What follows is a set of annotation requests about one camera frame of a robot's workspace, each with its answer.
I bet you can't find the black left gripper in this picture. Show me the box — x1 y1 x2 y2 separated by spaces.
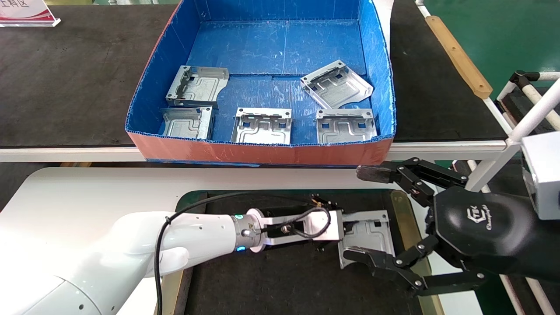
264 213 361 245

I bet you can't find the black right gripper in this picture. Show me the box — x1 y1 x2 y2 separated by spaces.
342 157 560 298

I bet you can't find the silver stamped metal bracket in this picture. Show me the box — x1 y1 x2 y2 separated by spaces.
316 108 378 145
231 108 293 145
160 106 215 140
300 60 375 110
165 66 230 109
339 210 396 268

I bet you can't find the blue corrugated plastic box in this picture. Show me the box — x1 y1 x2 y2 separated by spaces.
125 0 396 167

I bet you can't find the tan strip beside small mat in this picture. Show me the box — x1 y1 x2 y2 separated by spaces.
160 268 185 315
391 190 445 315

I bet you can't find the small black work mat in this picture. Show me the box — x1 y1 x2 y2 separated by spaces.
184 190 423 315

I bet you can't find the large black table mat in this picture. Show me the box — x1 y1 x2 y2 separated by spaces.
0 0 508 147

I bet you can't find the black side cart pad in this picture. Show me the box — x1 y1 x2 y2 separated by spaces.
497 87 560 132

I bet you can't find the long tan edge strip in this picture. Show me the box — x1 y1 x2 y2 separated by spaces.
425 15 494 100

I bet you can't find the black pipe joint clamp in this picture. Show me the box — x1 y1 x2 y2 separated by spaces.
510 70 541 91

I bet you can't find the red white sign board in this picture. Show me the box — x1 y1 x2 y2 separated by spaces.
0 0 62 28

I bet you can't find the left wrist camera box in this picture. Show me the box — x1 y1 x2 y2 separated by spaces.
258 209 345 246

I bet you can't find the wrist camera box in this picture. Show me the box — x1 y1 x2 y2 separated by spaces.
258 209 345 246
521 131 560 221

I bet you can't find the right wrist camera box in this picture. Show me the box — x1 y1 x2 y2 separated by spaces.
521 131 560 221

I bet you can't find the white pipe frame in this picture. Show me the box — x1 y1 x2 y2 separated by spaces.
464 70 560 193

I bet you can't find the white table edge rail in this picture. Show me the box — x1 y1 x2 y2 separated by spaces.
0 140 510 163

